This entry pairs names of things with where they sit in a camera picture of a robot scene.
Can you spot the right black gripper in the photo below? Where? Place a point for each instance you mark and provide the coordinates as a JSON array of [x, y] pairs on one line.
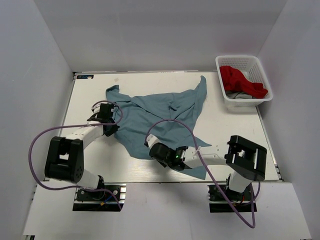
[[163, 163]]

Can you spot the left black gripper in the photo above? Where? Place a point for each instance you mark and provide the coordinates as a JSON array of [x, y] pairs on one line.
[[114, 129]]

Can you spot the blue-grey t-shirt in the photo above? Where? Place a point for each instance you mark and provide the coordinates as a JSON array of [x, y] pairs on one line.
[[168, 116]]

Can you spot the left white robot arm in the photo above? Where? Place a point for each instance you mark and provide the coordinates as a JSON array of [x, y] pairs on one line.
[[65, 158]]

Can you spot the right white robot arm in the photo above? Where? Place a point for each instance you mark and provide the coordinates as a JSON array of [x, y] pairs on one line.
[[246, 158]]

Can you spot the blue label sticker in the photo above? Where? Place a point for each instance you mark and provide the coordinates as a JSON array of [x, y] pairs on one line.
[[85, 76]]

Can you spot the grey t-shirt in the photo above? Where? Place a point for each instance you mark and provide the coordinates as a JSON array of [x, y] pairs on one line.
[[238, 95]]

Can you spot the red t-shirt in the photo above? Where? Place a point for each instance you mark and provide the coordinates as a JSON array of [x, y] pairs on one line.
[[234, 81]]

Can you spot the white plastic basket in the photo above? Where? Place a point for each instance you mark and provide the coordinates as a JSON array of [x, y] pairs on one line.
[[252, 69]]

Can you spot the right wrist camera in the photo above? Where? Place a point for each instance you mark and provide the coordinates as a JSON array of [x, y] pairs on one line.
[[151, 140]]

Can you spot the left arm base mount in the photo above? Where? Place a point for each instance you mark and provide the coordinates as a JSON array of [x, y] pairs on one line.
[[85, 201]]

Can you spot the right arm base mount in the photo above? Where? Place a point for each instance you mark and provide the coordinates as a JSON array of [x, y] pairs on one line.
[[218, 204]]

